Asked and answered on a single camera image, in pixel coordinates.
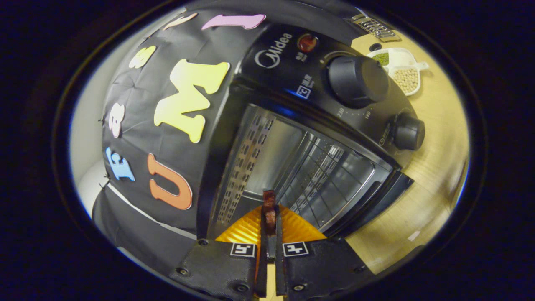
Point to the white divided dish with beans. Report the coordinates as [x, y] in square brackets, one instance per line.
[403, 77]

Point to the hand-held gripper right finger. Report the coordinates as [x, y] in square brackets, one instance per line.
[322, 263]

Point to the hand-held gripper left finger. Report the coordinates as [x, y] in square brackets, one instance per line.
[217, 267]

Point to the black toaster oven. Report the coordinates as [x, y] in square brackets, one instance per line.
[292, 83]

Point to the small black round object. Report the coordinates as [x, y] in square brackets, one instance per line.
[375, 47]

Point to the reddish brown meat slice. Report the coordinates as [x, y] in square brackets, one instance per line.
[269, 209]

